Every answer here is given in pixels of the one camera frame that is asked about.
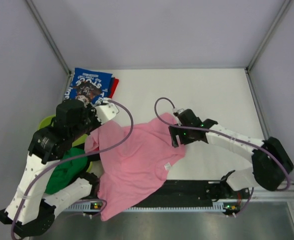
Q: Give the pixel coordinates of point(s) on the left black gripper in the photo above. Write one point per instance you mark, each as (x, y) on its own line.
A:
(91, 110)

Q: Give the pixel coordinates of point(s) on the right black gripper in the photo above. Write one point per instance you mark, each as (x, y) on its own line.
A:
(175, 131)

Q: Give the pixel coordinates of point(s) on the pink t shirt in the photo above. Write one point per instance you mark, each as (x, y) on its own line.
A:
(138, 167)

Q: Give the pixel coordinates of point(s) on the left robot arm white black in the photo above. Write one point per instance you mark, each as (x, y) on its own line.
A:
(32, 211)

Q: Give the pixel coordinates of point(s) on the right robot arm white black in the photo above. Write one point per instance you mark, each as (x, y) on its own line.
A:
(270, 164)

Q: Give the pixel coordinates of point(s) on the lime green plastic bin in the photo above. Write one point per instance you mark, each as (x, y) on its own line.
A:
(79, 143)

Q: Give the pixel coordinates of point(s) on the folded blue printed t shirt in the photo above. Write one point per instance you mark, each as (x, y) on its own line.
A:
(89, 86)

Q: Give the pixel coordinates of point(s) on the green t shirt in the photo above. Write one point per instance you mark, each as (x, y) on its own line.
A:
(64, 174)

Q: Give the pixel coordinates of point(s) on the folded red t shirt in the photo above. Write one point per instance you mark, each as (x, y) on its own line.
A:
(112, 87)

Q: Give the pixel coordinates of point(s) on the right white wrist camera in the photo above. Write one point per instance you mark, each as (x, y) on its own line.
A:
(177, 111)

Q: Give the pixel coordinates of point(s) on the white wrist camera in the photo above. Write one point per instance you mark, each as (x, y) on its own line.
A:
(177, 111)
(106, 112)

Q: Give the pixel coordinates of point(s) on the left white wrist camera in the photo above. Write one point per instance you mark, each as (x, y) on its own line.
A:
(106, 112)

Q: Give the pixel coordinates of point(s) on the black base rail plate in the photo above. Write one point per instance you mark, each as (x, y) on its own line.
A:
(192, 193)

